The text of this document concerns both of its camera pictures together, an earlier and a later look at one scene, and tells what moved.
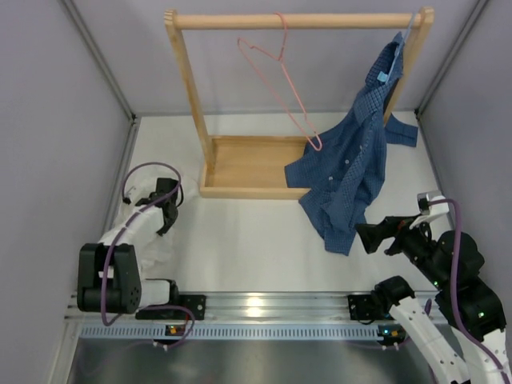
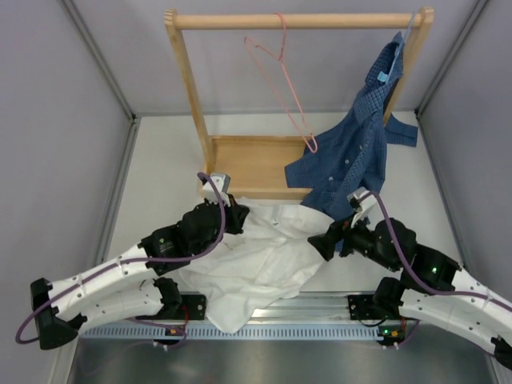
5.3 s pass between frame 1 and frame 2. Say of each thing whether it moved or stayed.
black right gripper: moved
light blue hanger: stayed
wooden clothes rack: stayed
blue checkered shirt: stayed
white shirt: moved
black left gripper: moved
